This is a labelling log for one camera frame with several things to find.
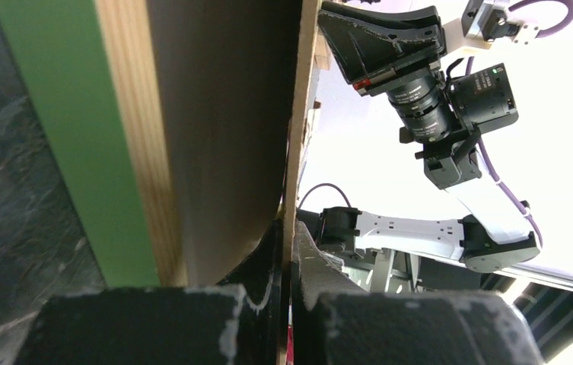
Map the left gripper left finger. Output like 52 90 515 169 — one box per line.
15 220 283 364

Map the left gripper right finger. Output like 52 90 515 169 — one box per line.
291 222 543 364

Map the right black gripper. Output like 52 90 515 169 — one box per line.
317 2 455 144

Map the brown frame backing board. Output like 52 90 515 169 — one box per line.
275 1 320 364

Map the light wooden picture frame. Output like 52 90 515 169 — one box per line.
0 1 188 287

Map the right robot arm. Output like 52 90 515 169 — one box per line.
317 1 543 273

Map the wooden chessboard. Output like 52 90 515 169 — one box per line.
314 30 333 71

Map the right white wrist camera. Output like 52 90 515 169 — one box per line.
443 0 542 58

